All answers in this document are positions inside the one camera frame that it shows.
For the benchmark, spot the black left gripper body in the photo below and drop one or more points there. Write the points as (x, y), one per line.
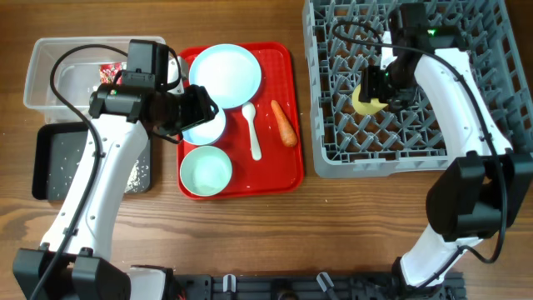
(185, 110)

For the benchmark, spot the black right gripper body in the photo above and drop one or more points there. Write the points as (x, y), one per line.
(372, 84)

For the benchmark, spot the yellow plastic cup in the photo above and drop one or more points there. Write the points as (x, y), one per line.
(365, 108)

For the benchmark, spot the light blue bowl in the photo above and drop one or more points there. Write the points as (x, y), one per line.
(208, 132)

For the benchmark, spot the red snack wrapper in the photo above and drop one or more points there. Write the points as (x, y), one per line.
(108, 72)

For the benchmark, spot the light green bowl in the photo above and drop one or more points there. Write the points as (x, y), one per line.
(205, 171)

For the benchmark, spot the light blue plate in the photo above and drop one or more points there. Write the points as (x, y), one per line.
(231, 74)

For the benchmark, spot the white rice pile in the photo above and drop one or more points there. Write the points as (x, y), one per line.
(140, 179)

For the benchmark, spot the white plastic spoon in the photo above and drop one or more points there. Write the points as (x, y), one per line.
(249, 113)

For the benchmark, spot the orange carrot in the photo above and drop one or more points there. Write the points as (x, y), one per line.
(287, 134)

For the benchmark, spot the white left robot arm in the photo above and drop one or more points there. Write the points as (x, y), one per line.
(73, 259)

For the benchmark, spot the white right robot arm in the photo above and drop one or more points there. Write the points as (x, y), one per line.
(478, 196)

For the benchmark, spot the grey dishwasher rack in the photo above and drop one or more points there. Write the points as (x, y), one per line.
(339, 36)

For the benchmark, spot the clear plastic waste bin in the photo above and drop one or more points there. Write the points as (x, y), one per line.
(76, 78)

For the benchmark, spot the black plastic tray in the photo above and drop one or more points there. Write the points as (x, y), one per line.
(58, 153)

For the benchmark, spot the red serving tray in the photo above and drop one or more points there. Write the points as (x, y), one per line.
(281, 169)

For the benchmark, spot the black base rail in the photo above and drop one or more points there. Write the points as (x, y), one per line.
(359, 286)

